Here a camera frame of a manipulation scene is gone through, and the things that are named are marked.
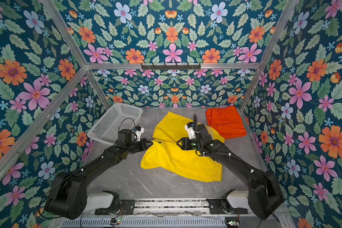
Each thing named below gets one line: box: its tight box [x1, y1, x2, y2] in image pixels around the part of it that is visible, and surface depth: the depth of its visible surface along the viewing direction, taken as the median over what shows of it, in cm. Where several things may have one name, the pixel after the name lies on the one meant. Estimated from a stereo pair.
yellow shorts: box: [140, 111, 226, 182], surface depth 88 cm
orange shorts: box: [205, 105, 247, 140], surface depth 110 cm
